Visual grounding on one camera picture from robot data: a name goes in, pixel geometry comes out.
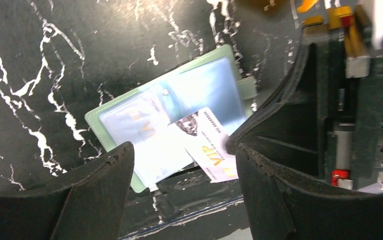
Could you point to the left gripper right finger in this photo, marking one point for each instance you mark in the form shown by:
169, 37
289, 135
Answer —
285, 204

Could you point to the green card holder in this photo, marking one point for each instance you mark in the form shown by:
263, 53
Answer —
212, 80

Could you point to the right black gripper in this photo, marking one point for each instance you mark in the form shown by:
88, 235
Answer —
325, 119

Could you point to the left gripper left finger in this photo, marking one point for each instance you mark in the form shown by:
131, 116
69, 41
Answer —
86, 203

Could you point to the white credit card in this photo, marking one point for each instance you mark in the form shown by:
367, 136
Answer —
143, 121
203, 137

